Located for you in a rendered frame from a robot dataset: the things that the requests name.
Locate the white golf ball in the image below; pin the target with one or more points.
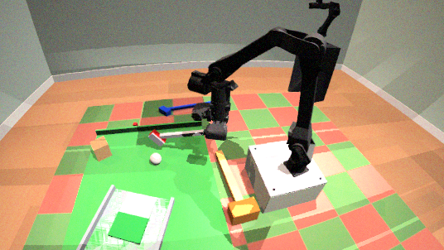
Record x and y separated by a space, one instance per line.
155 158

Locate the blue putter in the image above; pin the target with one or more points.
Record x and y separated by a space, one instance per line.
167 111

